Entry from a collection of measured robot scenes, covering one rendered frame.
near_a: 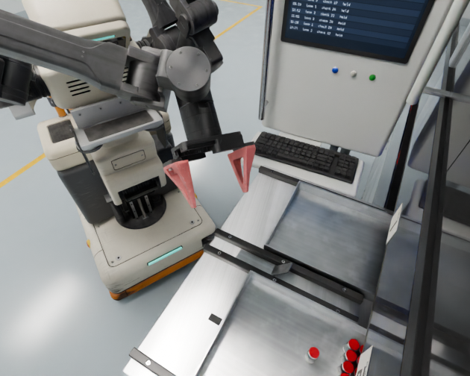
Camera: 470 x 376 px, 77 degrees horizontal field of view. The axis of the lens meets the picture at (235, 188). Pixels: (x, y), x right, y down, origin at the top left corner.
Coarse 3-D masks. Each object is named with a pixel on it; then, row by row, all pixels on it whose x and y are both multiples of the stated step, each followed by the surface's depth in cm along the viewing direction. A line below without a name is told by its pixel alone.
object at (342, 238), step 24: (312, 192) 92; (288, 216) 86; (312, 216) 86; (336, 216) 86; (360, 216) 86; (384, 216) 84; (288, 240) 81; (312, 240) 81; (336, 240) 81; (360, 240) 81; (384, 240) 81; (312, 264) 76; (336, 264) 76; (360, 264) 76; (360, 288) 68
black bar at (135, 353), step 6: (132, 354) 61; (138, 354) 61; (144, 354) 61; (138, 360) 60; (144, 360) 60; (150, 360) 60; (144, 366) 60; (150, 366) 59; (156, 366) 59; (162, 366) 59; (156, 372) 58; (162, 372) 58; (168, 372) 58
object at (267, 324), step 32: (256, 288) 72; (224, 320) 64; (256, 320) 67; (288, 320) 67; (320, 320) 67; (352, 320) 64; (224, 352) 62; (256, 352) 62; (288, 352) 62; (320, 352) 62
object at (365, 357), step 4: (364, 352) 51; (368, 352) 49; (360, 356) 52; (364, 356) 50; (368, 356) 48; (360, 360) 51; (364, 360) 49; (368, 360) 47; (360, 364) 50; (364, 364) 48; (368, 364) 46; (360, 368) 49
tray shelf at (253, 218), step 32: (256, 192) 93; (288, 192) 93; (224, 224) 85; (256, 224) 85; (256, 256) 78; (192, 288) 72; (224, 288) 72; (320, 288) 72; (160, 320) 67; (192, 320) 67; (160, 352) 63; (192, 352) 63
